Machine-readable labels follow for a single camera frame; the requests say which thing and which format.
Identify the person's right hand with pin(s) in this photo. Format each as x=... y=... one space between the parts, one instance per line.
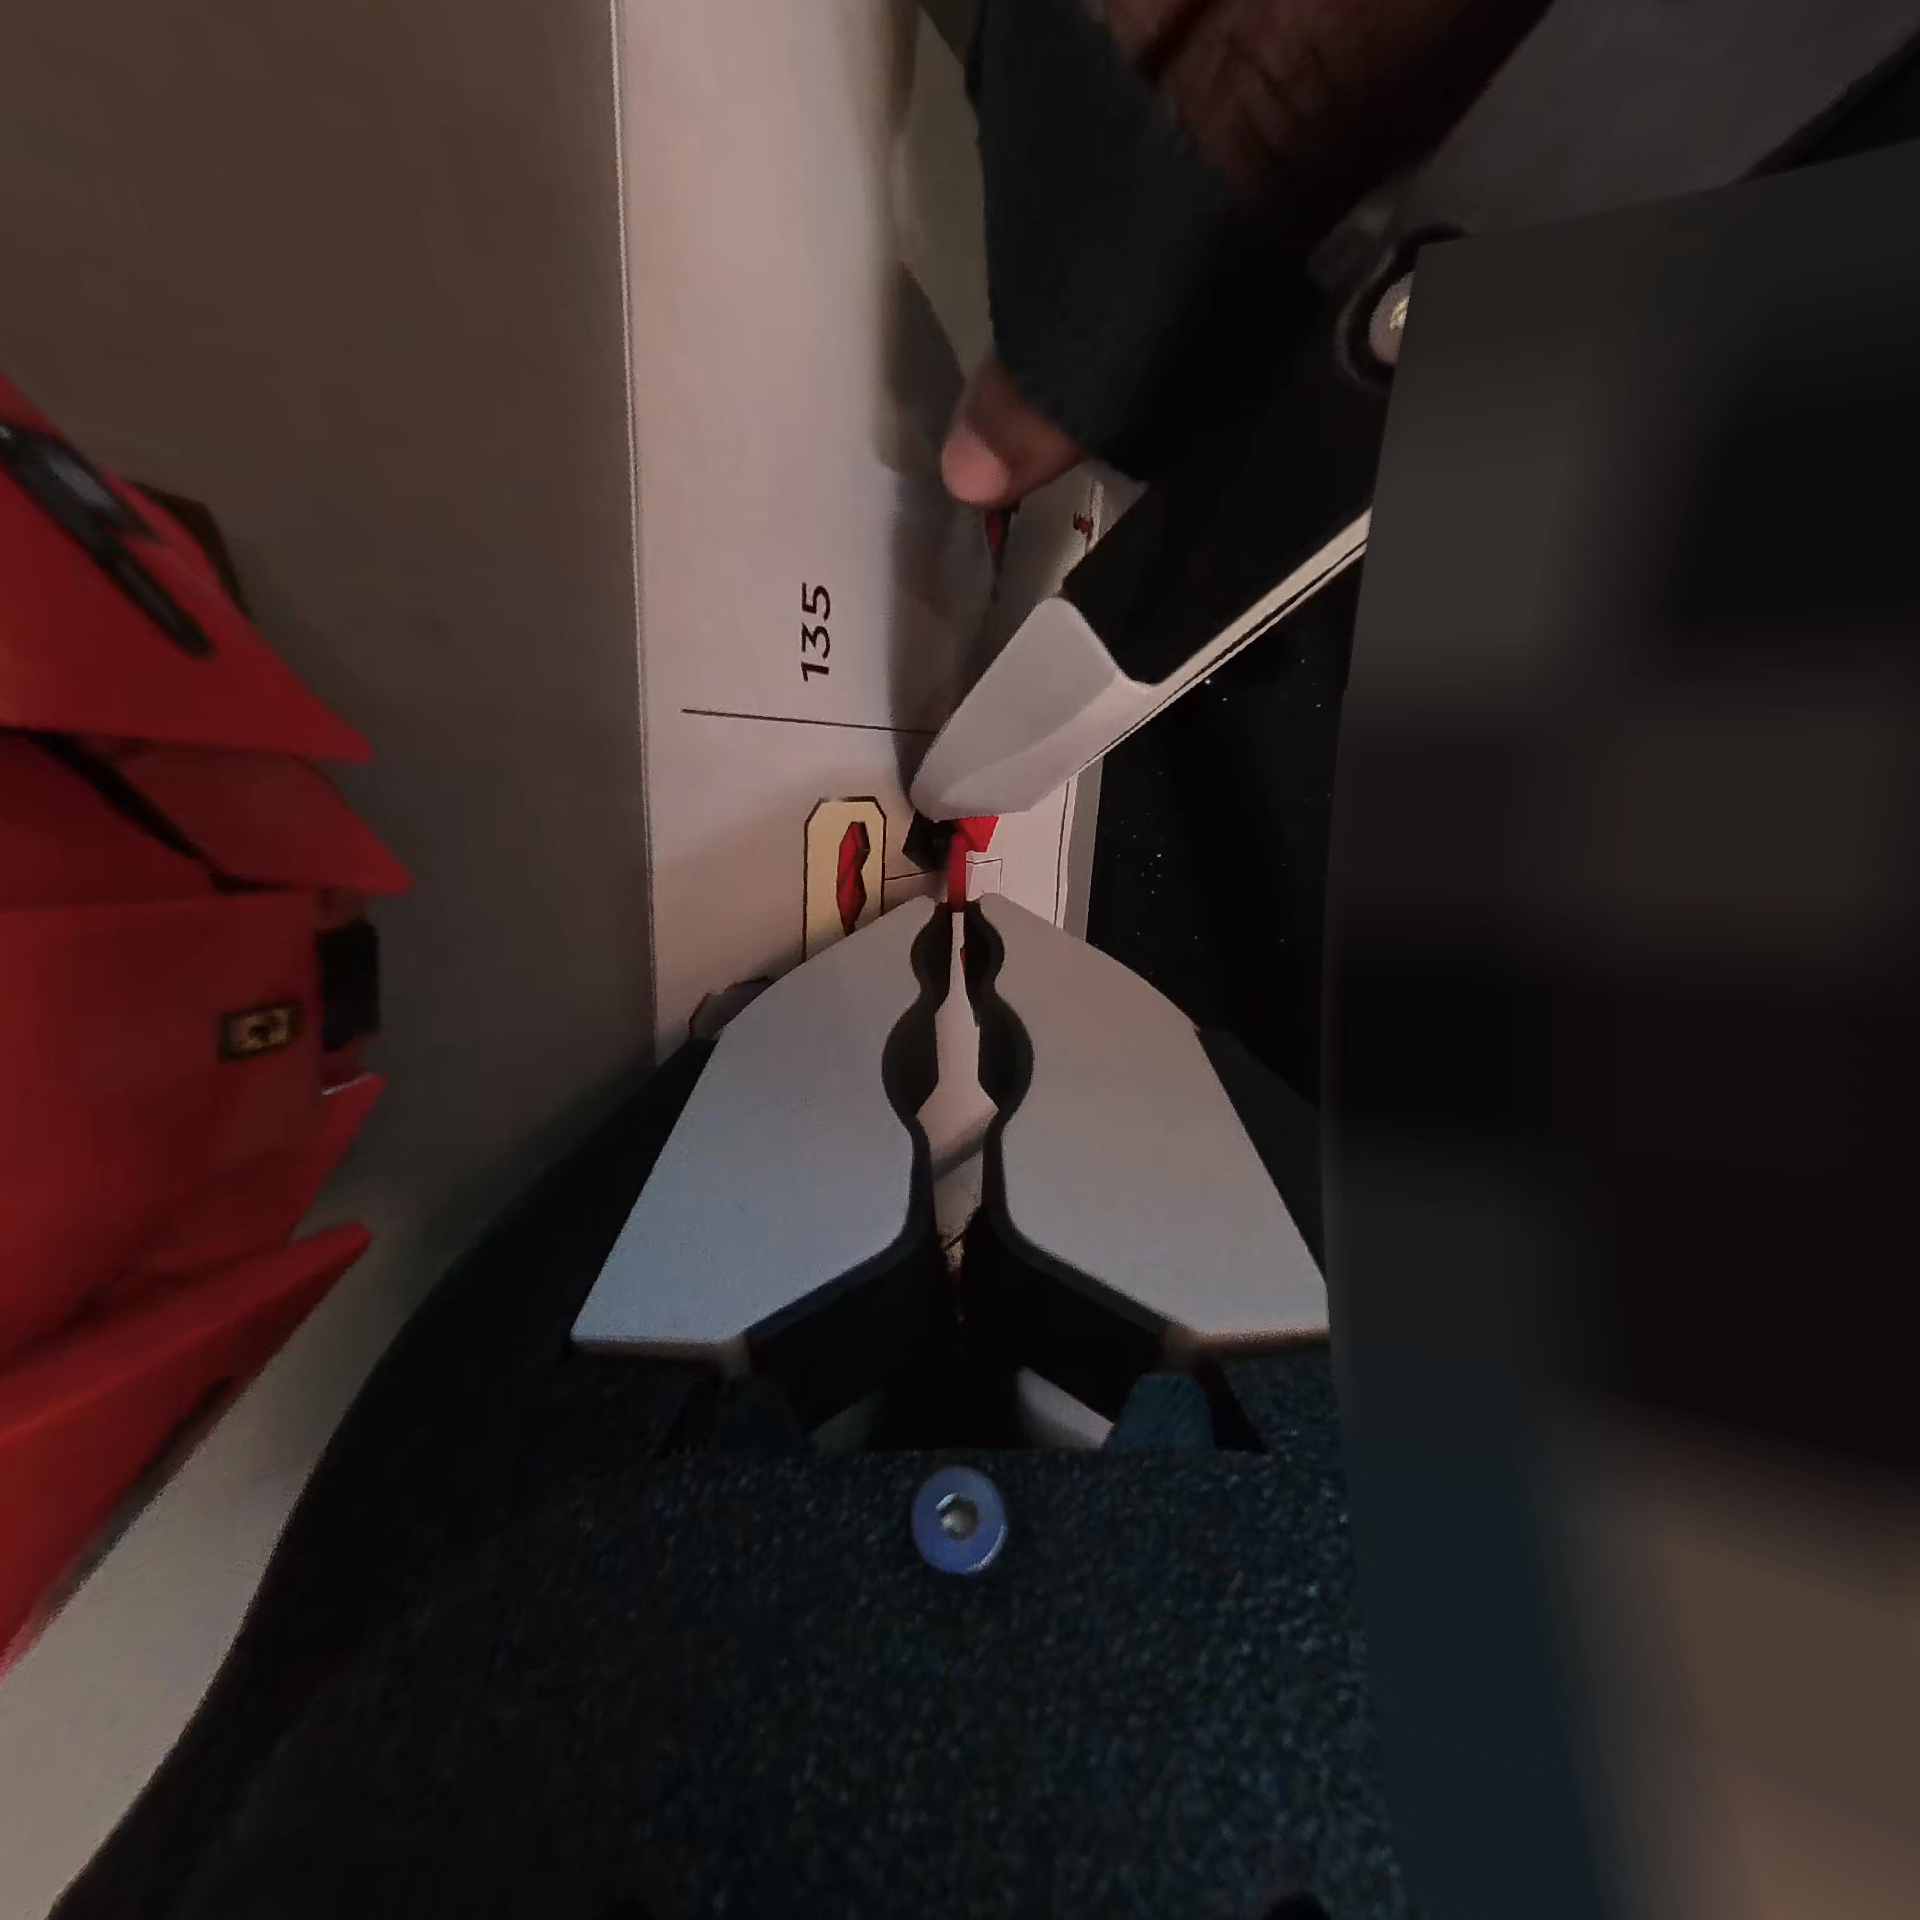
x=1156 y=210

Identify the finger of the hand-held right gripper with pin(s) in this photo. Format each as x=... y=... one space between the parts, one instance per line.
x=1036 y=707

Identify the lego instruction booklet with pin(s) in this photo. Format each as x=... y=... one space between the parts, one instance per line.
x=767 y=450

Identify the red lego car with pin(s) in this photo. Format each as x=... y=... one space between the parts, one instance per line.
x=150 y=991

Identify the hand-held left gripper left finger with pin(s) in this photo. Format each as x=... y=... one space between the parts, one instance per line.
x=750 y=1187

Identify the red lego wedge piece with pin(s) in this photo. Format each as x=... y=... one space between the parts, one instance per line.
x=971 y=857

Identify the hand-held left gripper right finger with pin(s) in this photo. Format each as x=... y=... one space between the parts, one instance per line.
x=1156 y=1187

